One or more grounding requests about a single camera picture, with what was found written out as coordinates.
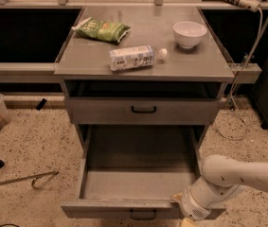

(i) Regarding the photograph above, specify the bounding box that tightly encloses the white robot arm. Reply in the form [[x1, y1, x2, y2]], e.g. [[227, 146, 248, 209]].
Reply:
[[171, 155, 268, 227]]

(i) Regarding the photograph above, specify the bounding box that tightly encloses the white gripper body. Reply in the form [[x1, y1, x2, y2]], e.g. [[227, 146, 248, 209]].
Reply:
[[179, 186, 212, 221]]

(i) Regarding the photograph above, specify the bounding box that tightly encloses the metal hooked rod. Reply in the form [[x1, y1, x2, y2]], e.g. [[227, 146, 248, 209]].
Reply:
[[0, 170, 59, 186]]

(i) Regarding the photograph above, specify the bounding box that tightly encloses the white labelled plastic bottle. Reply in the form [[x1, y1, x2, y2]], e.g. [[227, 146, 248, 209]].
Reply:
[[109, 45, 168, 72]]

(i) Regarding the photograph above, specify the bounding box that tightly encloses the green chip bag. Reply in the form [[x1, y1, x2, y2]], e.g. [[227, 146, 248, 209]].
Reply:
[[72, 17, 131, 44]]

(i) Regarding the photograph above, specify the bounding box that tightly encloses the white power cable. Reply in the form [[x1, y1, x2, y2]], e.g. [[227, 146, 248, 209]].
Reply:
[[214, 7, 264, 142]]

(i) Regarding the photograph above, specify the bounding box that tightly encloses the grey drawer cabinet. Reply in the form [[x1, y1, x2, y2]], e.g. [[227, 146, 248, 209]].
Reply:
[[54, 5, 236, 163]]

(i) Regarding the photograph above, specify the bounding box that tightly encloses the white ceramic bowl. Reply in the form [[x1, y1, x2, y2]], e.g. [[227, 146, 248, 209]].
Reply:
[[172, 21, 207, 48]]

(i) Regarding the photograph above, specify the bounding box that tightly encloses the small black floor object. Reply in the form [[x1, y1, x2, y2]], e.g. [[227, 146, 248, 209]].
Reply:
[[36, 98, 46, 111]]

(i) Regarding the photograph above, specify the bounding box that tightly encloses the grey drawer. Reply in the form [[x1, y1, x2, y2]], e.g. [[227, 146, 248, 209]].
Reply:
[[64, 97, 219, 125], [60, 125, 226, 221]]

